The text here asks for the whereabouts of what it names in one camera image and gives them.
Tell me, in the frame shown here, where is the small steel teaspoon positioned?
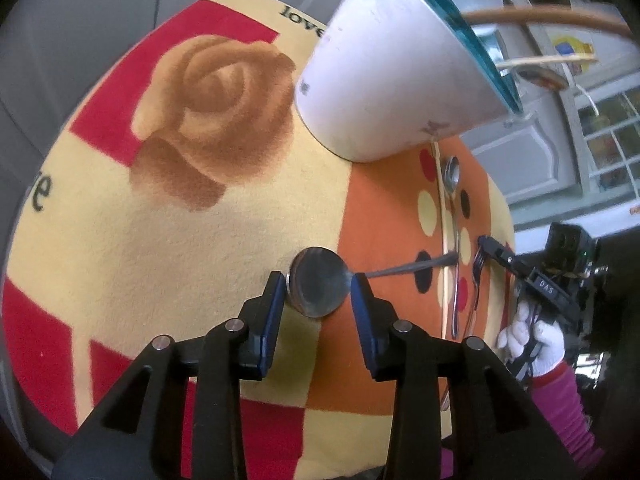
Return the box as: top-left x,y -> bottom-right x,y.
442,156 -> 461,339

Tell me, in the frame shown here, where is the steel fork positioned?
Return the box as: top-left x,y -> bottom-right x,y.
463,248 -> 486,338

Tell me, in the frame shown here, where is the white floral utensil holder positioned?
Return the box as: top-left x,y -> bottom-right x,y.
295,0 -> 523,162

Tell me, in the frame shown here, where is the grey cabinet door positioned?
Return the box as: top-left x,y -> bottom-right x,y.
460,93 -> 578,204

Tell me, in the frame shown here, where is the yellow oil bottle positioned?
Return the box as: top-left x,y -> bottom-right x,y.
550,32 -> 596,76

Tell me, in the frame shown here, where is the brown wooden chopstick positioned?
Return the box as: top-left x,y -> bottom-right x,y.
461,4 -> 634,39

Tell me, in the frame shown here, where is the orange patterned table cloth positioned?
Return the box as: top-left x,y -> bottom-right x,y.
2,0 -> 514,462

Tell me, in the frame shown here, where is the large steel spoon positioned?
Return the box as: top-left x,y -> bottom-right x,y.
286,246 -> 459,318

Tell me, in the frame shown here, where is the white gloved right hand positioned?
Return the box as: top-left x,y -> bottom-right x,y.
497,299 -> 565,378

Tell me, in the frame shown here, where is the pink sleeved right forearm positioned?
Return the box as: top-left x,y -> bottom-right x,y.
529,361 -> 604,472

